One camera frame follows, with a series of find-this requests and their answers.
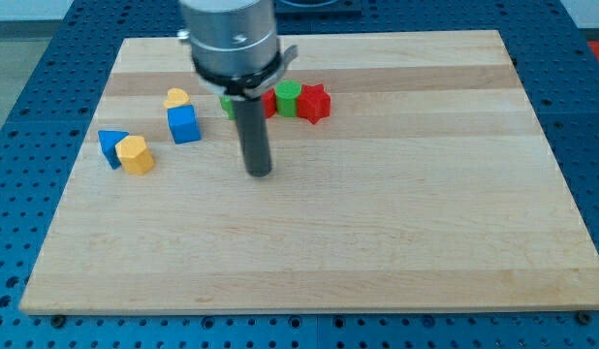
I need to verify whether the yellow hexagon block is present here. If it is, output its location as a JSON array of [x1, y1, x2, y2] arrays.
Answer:
[[114, 136, 155, 175]]

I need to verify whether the red star block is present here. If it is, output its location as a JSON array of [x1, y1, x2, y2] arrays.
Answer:
[[297, 83, 331, 124]]

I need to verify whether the wooden board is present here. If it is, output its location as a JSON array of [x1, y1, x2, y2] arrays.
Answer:
[[19, 30, 599, 316]]

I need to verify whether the red block behind rod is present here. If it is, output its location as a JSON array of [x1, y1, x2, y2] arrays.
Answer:
[[262, 89, 277, 118]]

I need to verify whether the blue triangle block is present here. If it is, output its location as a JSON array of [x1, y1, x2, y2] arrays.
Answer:
[[98, 130, 129, 170]]

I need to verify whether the blue cube block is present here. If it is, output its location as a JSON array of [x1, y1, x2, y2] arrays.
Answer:
[[167, 105, 202, 144]]

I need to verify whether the yellow heart block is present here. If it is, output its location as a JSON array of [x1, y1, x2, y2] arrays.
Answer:
[[163, 87, 192, 110]]

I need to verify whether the green cylinder block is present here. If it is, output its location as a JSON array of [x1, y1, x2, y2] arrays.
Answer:
[[274, 79, 301, 117]]

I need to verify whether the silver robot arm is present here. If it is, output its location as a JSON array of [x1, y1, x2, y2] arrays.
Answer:
[[178, 0, 299, 100]]

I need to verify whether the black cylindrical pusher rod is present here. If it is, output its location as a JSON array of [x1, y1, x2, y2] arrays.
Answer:
[[231, 98, 272, 177]]

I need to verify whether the green block behind rod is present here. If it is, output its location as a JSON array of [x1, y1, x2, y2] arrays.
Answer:
[[219, 97, 236, 120]]

